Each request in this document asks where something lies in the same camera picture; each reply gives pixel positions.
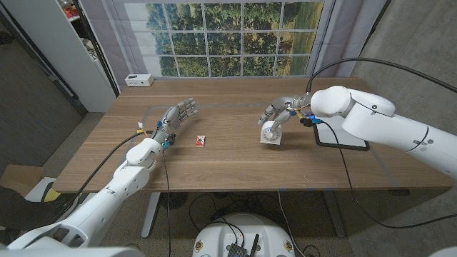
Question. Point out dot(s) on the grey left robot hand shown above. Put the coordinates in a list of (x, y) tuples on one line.
[(175, 116)]

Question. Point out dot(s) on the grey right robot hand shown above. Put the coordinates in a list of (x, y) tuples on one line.
[(285, 107)]

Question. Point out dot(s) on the white round kitchen timer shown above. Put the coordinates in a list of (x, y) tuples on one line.
[(271, 133)]

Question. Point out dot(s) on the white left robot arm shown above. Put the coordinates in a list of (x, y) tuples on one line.
[(100, 200)]

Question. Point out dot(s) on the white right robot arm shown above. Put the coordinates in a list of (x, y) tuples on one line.
[(389, 121)]

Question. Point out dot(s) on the white power strip box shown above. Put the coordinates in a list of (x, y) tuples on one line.
[(139, 80)]

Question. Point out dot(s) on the black-framed whiteboard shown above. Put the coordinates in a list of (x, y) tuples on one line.
[(339, 137)]

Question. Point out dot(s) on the brown cardboard box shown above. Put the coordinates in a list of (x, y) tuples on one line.
[(19, 177)]

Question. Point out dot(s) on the red and white matchbox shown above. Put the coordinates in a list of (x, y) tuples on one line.
[(200, 140)]

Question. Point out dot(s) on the printed window backdrop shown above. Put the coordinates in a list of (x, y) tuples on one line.
[(228, 37)]

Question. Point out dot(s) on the white table leg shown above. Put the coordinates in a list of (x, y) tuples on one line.
[(150, 214)]

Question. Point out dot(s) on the grey table leg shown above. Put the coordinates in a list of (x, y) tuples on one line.
[(335, 214)]

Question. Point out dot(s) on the white cabinet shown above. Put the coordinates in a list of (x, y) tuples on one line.
[(60, 50)]

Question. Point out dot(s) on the white robot torso base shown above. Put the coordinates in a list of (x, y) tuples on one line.
[(243, 237)]

